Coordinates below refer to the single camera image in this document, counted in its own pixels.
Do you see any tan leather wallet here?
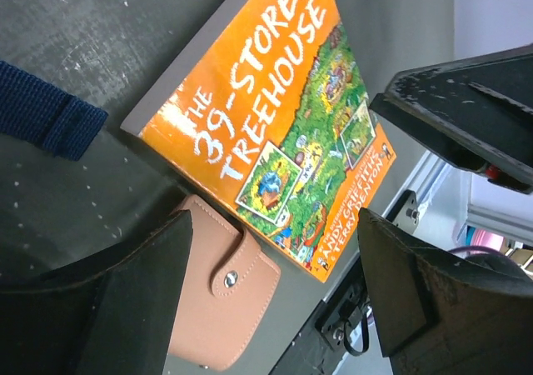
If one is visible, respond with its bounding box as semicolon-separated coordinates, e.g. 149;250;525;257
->
168;195;281;371

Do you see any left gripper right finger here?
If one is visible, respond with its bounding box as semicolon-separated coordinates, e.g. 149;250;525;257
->
357;208;532;374

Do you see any orange treehouse book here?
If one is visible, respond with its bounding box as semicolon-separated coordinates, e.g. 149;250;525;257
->
122;0;396;282

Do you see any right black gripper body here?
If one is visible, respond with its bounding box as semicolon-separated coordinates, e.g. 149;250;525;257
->
370;45;532;194

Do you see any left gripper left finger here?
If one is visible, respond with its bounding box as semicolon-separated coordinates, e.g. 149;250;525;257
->
1;209;192;374

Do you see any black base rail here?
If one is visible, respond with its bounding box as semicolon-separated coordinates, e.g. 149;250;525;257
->
270;259;373;374

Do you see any navy blue backpack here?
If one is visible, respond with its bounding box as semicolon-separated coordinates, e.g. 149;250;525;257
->
1;61;108;161

